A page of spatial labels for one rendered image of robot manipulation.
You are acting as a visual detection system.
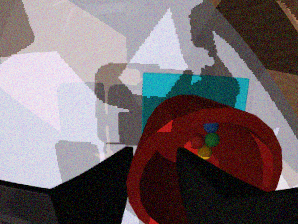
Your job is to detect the green marble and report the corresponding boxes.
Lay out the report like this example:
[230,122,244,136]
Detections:
[205,132,220,148]

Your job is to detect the dark red cup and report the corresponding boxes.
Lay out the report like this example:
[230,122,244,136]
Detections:
[126,93,283,224]

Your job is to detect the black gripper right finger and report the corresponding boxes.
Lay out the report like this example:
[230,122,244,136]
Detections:
[176,147,298,224]

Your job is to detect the dark blue marble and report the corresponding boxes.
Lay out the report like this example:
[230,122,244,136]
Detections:
[204,123,220,133]

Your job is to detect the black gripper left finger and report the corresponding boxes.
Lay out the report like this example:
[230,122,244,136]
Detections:
[0,147,133,224]

